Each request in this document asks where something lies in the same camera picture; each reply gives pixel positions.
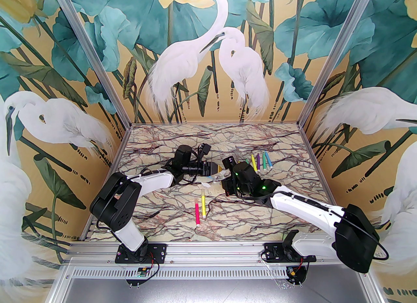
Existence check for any grey perforated metal tray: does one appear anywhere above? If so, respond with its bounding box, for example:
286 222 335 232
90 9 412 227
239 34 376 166
49 265 381 303

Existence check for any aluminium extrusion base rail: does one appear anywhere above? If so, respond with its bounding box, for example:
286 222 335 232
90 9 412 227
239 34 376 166
64 242 370 265

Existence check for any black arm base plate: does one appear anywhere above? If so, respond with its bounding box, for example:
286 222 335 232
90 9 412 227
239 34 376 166
262 242 317 263
116 242 168 265

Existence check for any aluminium frame post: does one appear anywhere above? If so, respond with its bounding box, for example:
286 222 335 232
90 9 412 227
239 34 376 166
298 0 386 129
42 0 132 128

